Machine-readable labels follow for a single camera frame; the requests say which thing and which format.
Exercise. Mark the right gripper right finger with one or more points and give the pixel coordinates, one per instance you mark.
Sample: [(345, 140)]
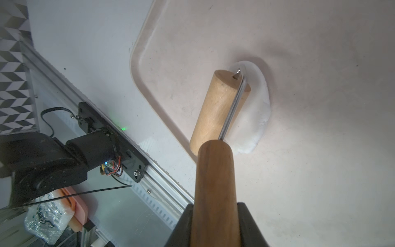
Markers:
[(251, 235)]

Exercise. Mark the wooden dough roller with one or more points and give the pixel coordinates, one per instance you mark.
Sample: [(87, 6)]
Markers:
[(215, 219)]

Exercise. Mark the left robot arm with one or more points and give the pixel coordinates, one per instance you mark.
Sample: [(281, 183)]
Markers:
[(34, 164)]

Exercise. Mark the beige plastic tray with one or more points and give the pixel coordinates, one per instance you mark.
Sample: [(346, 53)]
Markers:
[(323, 174)]

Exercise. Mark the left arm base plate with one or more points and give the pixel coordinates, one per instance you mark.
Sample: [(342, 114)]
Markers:
[(134, 164)]

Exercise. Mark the white dough ball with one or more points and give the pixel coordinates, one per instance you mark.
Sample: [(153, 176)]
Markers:
[(255, 109)]

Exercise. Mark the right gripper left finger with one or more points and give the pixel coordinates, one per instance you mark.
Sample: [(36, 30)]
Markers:
[(180, 237)]

